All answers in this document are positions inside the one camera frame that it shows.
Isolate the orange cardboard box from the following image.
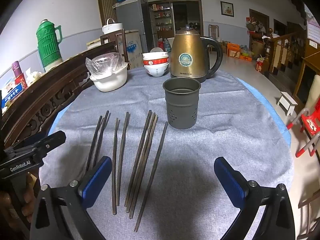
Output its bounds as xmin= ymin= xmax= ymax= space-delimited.
xmin=227 ymin=43 xmax=241 ymax=58

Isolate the framed wall picture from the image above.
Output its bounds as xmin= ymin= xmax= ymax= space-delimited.
xmin=220 ymin=1 xmax=234 ymax=18

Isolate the white chest freezer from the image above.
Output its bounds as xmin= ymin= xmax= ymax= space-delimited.
xmin=124 ymin=30 xmax=143 ymax=69

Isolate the white pot with handle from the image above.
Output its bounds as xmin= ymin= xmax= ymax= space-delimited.
xmin=102 ymin=18 xmax=124 ymax=35

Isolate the red child chair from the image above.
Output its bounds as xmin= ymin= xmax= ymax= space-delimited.
xmin=286 ymin=107 xmax=320 ymax=158

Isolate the green thermos flask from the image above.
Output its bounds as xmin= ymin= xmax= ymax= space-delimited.
xmin=36 ymin=19 xmax=63 ymax=72

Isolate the purple bottle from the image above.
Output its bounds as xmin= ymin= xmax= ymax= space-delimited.
xmin=11 ymin=61 xmax=22 ymax=77

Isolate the brown wooden desk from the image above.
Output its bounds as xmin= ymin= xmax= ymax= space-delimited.
xmin=292 ymin=52 xmax=320 ymax=101

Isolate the row of dark chopsticks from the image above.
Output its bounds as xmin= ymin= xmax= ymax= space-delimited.
xmin=86 ymin=109 xmax=168 ymax=232

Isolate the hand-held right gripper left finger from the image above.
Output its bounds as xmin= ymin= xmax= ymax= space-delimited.
xmin=30 ymin=156 xmax=112 ymax=240

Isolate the crumpled white tissue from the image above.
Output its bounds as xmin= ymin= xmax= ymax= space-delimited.
xmin=26 ymin=71 xmax=42 ymax=86

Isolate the person's left hand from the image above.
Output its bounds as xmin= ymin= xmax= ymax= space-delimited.
xmin=0 ymin=174 xmax=35 ymax=230

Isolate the plastic wrapped clear bowl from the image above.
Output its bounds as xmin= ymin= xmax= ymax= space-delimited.
xmin=85 ymin=52 xmax=125 ymax=76

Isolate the dark wooden chair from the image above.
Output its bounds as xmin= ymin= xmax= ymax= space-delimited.
xmin=100 ymin=29 xmax=131 ymax=70

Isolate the shelf with bottles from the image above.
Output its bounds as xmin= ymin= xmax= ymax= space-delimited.
xmin=148 ymin=1 xmax=176 ymax=40

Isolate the blue table cover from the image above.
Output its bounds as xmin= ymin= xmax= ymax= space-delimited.
xmin=47 ymin=77 xmax=292 ymax=145

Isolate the small white stool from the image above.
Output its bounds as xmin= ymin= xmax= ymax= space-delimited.
xmin=277 ymin=91 xmax=299 ymax=116

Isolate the white plastic basin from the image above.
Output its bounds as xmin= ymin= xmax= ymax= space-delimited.
xmin=89 ymin=64 xmax=129 ymax=92

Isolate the wooden stair railing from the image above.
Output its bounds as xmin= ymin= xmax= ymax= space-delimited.
xmin=262 ymin=27 xmax=308 ymax=76

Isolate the grey refrigerator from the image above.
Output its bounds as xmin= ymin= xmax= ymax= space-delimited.
xmin=114 ymin=0 xmax=158 ymax=53

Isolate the gold electric kettle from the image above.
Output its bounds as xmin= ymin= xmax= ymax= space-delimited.
xmin=170 ymin=25 xmax=223 ymax=83

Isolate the grey perforated metal utensil holder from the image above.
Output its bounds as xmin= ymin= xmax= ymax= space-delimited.
xmin=163 ymin=78 xmax=201 ymax=130

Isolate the light wooden chair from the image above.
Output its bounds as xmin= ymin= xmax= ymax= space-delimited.
xmin=208 ymin=24 xmax=221 ymax=42

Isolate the brown wooden door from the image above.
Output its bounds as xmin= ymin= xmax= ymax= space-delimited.
xmin=96 ymin=0 xmax=125 ymax=29

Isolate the red banded white bowl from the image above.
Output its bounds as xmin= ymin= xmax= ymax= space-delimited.
xmin=143 ymin=57 xmax=170 ymax=67

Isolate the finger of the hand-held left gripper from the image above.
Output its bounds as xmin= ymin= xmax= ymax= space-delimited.
xmin=4 ymin=130 xmax=67 ymax=164

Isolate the grey tablecloth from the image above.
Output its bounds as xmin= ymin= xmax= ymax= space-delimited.
xmin=39 ymin=66 xmax=293 ymax=240

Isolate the wall calendar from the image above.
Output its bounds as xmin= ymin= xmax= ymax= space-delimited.
xmin=305 ymin=4 xmax=320 ymax=48

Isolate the blue box with white print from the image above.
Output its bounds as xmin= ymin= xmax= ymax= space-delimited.
xmin=0 ymin=83 xmax=23 ymax=107

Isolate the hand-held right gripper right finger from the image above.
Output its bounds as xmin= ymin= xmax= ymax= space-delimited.
xmin=214 ymin=156 xmax=296 ymax=240

